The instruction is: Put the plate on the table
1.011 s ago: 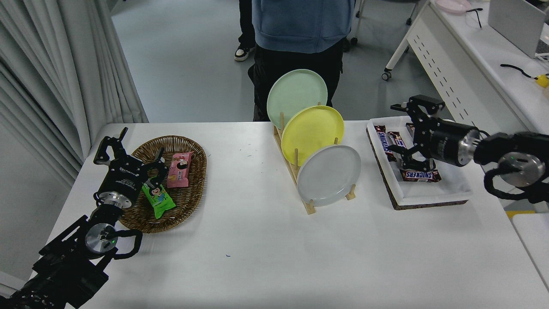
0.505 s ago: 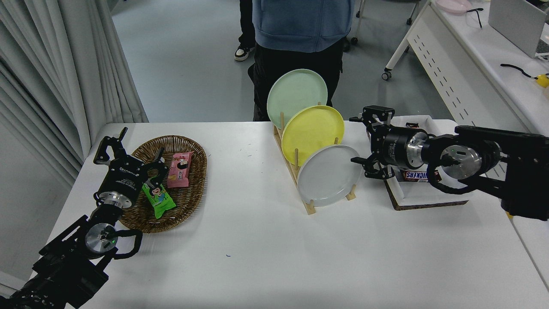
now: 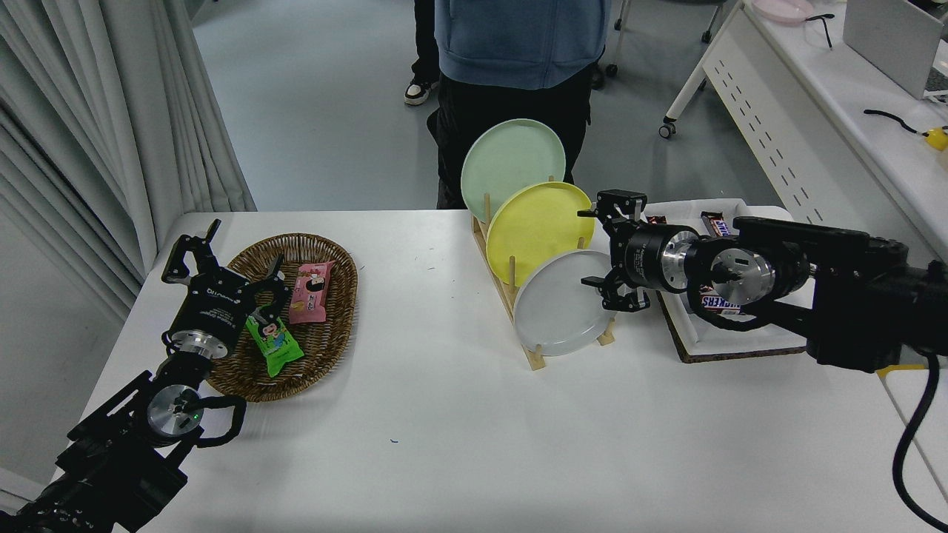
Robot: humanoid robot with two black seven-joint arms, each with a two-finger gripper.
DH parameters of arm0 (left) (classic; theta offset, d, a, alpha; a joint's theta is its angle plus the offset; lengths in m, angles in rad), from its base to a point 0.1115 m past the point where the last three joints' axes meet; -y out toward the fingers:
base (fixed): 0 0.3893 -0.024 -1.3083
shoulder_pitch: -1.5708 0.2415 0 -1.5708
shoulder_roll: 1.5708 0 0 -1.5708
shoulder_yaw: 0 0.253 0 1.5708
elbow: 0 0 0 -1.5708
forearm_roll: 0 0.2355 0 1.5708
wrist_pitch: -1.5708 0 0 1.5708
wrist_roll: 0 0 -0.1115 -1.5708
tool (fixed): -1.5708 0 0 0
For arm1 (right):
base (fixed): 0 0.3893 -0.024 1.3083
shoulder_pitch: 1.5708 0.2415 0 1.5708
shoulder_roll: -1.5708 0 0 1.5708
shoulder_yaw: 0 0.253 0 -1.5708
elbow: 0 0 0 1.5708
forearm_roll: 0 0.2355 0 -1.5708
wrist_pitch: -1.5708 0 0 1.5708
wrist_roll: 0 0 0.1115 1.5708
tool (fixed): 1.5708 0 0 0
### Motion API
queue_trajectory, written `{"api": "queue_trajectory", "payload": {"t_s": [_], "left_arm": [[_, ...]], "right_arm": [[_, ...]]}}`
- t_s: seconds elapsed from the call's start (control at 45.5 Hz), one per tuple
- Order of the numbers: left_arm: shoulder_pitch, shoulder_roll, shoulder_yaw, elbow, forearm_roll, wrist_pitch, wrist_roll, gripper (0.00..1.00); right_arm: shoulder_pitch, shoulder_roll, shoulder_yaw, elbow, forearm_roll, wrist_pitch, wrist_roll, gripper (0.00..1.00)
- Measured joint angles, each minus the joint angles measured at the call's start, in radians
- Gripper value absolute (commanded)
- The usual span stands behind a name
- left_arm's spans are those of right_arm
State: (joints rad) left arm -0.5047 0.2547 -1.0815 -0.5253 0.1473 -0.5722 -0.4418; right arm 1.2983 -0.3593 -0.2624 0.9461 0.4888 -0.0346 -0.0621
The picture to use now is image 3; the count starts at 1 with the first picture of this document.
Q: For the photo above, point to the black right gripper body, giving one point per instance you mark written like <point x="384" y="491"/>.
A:
<point x="641" y="255"/>

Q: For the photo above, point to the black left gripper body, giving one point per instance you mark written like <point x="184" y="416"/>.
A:
<point x="215" y="307"/>

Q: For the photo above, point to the grey plate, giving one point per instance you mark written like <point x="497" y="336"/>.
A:
<point x="559" y="311"/>

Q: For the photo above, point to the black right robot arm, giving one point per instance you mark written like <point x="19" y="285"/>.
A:
<point x="852" y="296"/>

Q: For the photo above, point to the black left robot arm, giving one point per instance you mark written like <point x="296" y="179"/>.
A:
<point x="111" y="466"/>

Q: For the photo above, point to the yellow plate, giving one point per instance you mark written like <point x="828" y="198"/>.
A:
<point x="541" y="226"/>

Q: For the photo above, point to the wooden plate rack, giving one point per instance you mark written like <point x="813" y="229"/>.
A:
<point x="535" y="360"/>

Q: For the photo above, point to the pale green plate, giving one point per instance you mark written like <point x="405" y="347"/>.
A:
<point x="511" y="159"/>

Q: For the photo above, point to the pink plate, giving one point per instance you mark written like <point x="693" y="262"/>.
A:
<point x="781" y="10"/>

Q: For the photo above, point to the pink snack pack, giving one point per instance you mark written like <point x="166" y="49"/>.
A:
<point x="309" y="292"/>

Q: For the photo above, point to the green snack pack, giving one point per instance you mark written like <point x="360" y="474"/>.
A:
<point x="278" y="344"/>

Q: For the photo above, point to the brown wicker basket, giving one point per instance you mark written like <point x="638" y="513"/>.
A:
<point x="326" y="348"/>

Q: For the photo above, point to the white rectangular tray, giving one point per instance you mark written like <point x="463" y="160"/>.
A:
<point x="748" y="334"/>

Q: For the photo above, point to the person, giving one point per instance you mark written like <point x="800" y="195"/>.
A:
<point x="424" y="44"/>
<point x="518" y="44"/>
<point x="597" y="75"/>

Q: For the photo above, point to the pale grey curtain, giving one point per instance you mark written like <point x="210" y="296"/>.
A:
<point x="111" y="111"/>

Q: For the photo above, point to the white desk with perforated panel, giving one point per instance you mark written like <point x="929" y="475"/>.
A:
<point x="815" y="96"/>

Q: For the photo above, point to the white box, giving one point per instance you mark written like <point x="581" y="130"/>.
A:
<point x="889" y="41"/>

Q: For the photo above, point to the small yellow object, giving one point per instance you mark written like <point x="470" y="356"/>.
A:
<point x="938" y="139"/>

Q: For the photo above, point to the small white table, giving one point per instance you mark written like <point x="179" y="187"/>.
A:
<point x="935" y="414"/>

